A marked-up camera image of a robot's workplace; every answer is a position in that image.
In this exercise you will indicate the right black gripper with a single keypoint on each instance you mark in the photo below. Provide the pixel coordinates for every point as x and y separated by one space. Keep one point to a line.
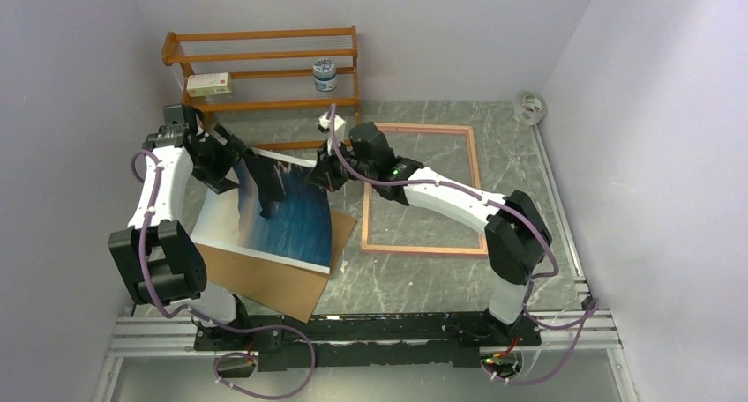
324 174

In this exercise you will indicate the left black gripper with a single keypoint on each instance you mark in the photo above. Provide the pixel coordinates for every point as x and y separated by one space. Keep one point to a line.
230 152

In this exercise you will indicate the pink picture frame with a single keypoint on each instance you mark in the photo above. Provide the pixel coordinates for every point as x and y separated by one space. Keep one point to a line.
468 133

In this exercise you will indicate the mountain landscape photo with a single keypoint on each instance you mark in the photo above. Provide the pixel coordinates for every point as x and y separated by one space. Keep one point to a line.
273 214

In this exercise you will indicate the clear acrylic sheet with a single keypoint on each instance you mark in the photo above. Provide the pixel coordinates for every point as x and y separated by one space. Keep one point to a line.
449 202

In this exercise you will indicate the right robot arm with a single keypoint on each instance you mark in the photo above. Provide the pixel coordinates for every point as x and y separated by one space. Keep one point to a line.
516 236

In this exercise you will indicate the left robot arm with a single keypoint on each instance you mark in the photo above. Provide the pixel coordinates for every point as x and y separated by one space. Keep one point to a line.
159 263

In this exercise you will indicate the white green cardboard box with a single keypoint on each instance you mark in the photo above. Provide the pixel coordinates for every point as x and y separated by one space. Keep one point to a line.
203 85

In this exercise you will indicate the small blue white jar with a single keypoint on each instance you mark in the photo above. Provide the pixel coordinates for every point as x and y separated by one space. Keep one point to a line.
324 72

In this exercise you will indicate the wooden shelf rack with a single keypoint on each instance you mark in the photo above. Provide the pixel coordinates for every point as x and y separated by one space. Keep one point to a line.
270 70

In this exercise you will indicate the brown backing board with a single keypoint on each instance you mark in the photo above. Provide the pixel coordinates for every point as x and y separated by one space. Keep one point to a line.
286 289

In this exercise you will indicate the clear tape roll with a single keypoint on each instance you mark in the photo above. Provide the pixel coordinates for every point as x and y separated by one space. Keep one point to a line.
529 108

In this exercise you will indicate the aluminium extrusion frame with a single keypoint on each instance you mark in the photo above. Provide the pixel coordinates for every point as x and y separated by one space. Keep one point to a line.
151 337

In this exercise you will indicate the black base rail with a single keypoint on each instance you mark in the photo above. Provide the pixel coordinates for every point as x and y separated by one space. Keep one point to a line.
459 339

